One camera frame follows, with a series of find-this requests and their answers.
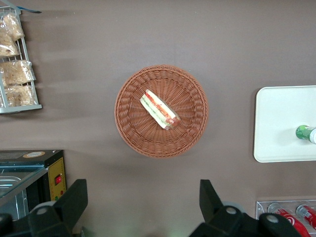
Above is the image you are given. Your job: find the wrapped triangle sandwich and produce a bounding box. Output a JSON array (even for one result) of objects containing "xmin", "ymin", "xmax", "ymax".
[{"xmin": 140, "ymin": 89, "xmax": 181, "ymax": 131}]

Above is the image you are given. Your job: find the blue tape strip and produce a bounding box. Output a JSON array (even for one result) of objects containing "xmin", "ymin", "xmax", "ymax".
[{"xmin": 20, "ymin": 7, "xmax": 42, "ymax": 14}]

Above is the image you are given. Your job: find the black yellow warmer machine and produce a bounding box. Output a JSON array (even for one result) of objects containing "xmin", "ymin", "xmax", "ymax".
[{"xmin": 0, "ymin": 149, "xmax": 68, "ymax": 222}]

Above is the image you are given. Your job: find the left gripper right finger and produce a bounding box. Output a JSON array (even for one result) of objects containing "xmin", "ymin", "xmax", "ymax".
[{"xmin": 189, "ymin": 179, "xmax": 258, "ymax": 237}]

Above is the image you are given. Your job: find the clear acrylic bottle rack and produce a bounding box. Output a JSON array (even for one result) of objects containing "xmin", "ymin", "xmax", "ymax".
[{"xmin": 255, "ymin": 199, "xmax": 316, "ymax": 237}]

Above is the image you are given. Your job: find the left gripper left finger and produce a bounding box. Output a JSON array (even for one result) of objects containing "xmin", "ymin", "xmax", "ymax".
[{"xmin": 27, "ymin": 179, "xmax": 89, "ymax": 237}]

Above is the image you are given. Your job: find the grey wire rack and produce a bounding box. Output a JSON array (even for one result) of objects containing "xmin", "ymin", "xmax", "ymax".
[{"xmin": 0, "ymin": 5, "xmax": 43, "ymax": 115}]

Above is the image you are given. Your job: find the clear rice cracker bag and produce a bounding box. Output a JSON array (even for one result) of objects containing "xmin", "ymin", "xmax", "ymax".
[
  {"xmin": 0, "ymin": 31, "xmax": 21, "ymax": 58},
  {"xmin": 0, "ymin": 59, "xmax": 37, "ymax": 87},
  {"xmin": 3, "ymin": 84, "xmax": 38, "ymax": 108},
  {"xmin": 1, "ymin": 13, "xmax": 25, "ymax": 42}
]

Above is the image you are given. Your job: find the brown wicker basket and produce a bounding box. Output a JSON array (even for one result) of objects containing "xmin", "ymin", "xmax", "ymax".
[{"xmin": 114, "ymin": 64, "xmax": 209, "ymax": 159}]

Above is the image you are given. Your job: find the cream plastic tray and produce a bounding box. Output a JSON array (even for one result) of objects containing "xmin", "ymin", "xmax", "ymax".
[{"xmin": 253, "ymin": 85, "xmax": 316, "ymax": 163}]

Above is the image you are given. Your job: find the red cola bottle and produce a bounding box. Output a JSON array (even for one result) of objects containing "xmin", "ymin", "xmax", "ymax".
[
  {"xmin": 295, "ymin": 204, "xmax": 316, "ymax": 230},
  {"xmin": 267, "ymin": 202, "xmax": 312, "ymax": 237}
]

